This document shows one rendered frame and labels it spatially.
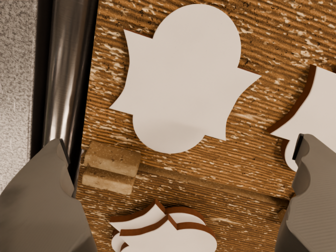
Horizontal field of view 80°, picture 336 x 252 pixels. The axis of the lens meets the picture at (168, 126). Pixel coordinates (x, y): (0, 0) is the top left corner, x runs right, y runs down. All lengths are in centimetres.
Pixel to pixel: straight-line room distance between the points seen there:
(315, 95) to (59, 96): 26
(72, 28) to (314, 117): 25
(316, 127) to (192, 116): 13
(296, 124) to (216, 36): 12
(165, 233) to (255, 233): 15
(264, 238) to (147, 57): 33
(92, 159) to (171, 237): 15
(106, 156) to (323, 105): 22
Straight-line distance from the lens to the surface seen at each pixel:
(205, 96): 20
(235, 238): 38
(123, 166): 23
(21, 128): 31
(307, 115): 24
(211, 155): 25
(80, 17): 23
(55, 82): 25
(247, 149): 25
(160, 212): 28
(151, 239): 31
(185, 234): 30
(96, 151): 23
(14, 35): 26
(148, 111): 20
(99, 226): 36
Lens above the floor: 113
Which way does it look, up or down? 60 degrees down
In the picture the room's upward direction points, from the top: 178 degrees counter-clockwise
